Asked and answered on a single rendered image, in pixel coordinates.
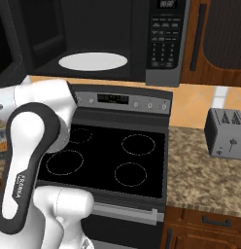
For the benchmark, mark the brown drawer front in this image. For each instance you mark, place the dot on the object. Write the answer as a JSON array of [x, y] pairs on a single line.
[[190, 218]]

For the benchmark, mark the black microwave oven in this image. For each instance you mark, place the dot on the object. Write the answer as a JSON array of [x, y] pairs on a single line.
[[164, 42]]

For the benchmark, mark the brown wall cupboard door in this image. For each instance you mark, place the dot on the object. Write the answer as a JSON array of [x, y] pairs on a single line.
[[223, 39]]

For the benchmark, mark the black oven door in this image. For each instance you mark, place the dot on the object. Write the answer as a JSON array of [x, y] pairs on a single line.
[[125, 231]]

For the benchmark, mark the black microwave door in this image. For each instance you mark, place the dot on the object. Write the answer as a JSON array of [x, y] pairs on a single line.
[[9, 35]]

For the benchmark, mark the grey bowl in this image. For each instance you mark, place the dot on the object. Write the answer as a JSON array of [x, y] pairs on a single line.
[[0, 133]]

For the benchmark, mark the brown base cupboard door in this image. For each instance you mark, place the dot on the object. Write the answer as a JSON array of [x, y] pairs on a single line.
[[203, 240]]

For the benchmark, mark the brown waffle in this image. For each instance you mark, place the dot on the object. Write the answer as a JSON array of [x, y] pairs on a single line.
[[0, 146]]

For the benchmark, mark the white microwave turntable plate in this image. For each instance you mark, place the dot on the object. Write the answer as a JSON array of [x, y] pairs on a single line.
[[92, 61]]

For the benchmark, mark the grey toaster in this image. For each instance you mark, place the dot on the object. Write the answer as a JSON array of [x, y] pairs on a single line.
[[224, 134]]

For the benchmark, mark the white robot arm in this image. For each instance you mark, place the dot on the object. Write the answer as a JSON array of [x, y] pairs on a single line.
[[27, 152]]

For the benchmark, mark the black stove with hob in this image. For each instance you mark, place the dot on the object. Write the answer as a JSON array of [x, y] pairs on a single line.
[[112, 155]]

